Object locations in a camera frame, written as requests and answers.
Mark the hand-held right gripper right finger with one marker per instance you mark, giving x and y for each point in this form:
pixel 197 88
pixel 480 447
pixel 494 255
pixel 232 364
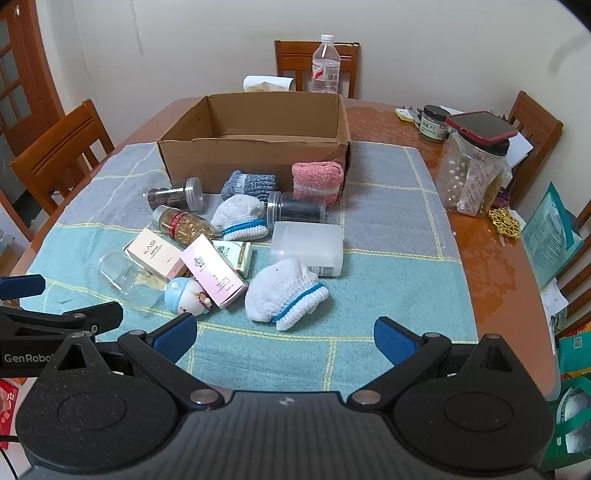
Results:
pixel 392 341

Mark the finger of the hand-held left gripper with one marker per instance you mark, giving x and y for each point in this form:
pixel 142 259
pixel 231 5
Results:
pixel 104 316
pixel 23 286

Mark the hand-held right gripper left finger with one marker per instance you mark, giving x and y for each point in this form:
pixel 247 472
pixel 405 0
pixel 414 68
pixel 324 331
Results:
pixel 178 336

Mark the blue white figurine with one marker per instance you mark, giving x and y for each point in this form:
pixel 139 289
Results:
pixel 182 293

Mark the green white tissue pack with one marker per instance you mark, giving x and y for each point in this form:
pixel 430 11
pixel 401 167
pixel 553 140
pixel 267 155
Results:
pixel 238 256

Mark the white plastic box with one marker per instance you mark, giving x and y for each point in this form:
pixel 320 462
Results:
pixel 304 244

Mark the white sock with blue stripe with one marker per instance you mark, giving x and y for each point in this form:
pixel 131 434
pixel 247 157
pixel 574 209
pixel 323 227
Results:
pixel 281 286
pixel 238 213

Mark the clear jar with metal lid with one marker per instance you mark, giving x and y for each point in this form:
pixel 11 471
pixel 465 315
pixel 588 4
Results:
pixel 191 194

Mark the clear jar with dark contents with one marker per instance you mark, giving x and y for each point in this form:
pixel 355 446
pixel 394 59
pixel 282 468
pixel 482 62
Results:
pixel 300 207

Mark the blue knitted sock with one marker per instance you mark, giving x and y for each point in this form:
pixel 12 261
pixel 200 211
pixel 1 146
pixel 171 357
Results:
pixel 249 184

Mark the pink knitted sock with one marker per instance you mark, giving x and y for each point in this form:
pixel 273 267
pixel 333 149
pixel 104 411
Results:
pixel 316 177

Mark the brown cardboard box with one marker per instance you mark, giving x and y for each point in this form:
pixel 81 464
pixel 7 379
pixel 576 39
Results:
pixel 254 159

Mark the clear glass cup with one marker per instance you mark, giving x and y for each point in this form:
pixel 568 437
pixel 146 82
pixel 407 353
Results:
pixel 124 277

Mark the red packet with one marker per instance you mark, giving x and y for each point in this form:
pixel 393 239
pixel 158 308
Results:
pixel 7 406

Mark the checked tablecloth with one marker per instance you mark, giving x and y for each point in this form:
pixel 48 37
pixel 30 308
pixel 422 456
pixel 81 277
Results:
pixel 392 277

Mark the pink carton box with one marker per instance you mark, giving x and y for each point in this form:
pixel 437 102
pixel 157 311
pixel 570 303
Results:
pixel 210 270

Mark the beige carton box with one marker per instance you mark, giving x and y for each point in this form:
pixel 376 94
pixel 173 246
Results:
pixel 152 254

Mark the gold capsule bottle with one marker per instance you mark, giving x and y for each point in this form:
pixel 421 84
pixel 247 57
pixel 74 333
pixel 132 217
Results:
pixel 184 226

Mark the wooden chair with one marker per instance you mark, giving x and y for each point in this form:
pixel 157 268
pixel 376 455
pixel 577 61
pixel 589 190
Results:
pixel 540 124
pixel 60 147
pixel 288 60
pixel 579 277

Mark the gold ornament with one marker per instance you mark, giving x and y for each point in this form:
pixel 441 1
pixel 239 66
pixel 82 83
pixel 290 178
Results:
pixel 505 224

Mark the white paper sheet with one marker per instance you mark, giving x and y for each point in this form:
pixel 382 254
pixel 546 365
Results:
pixel 554 300

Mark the large clear plastic jar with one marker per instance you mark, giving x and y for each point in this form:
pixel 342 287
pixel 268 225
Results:
pixel 466 180

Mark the green shopping bag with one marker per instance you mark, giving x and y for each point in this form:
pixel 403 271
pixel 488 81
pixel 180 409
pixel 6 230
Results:
pixel 572 360

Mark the green paper bag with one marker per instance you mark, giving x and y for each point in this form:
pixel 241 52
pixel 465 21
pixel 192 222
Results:
pixel 547 235

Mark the wooden door with glass panes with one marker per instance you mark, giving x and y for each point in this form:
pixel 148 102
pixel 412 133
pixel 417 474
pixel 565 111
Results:
pixel 23 69

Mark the glass jar with green label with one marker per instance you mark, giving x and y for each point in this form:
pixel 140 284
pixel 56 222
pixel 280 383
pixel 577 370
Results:
pixel 434 127

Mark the white papers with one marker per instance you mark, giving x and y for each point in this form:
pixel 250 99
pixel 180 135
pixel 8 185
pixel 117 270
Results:
pixel 519 147

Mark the red smartphone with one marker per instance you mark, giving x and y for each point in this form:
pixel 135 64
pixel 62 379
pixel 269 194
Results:
pixel 480 124

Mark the clear water bottle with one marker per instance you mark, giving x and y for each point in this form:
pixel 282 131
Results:
pixel 325 69

